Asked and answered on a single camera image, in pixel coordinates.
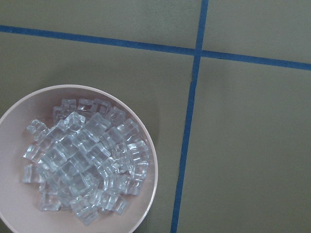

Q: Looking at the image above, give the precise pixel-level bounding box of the pink bowl of ice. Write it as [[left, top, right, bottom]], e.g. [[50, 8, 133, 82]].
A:
[[0, 85, 158, 233]]

